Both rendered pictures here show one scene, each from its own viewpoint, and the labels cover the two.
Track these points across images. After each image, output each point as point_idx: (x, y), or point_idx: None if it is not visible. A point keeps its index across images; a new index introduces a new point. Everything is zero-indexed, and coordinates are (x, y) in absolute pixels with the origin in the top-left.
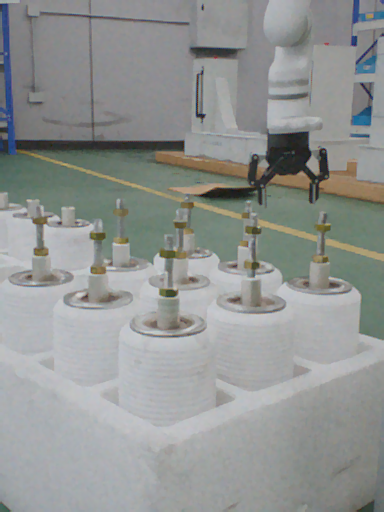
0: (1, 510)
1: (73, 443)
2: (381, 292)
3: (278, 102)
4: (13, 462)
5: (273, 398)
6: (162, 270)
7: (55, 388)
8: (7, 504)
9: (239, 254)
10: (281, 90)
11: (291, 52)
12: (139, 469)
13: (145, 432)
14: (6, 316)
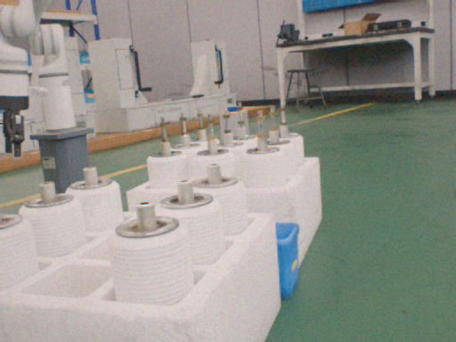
0: (309, 252)
1: (313, 182)
2: None
3: (26, 76)
4: (306, 222)
5: None
6: (185, 161)
7: (308, 168)
8: (306, 248)
9: (188, 139)
10: (27, 67)
11: (5, 41)
12: (318, 167)
13: (313, 158)
14: (285, 166)
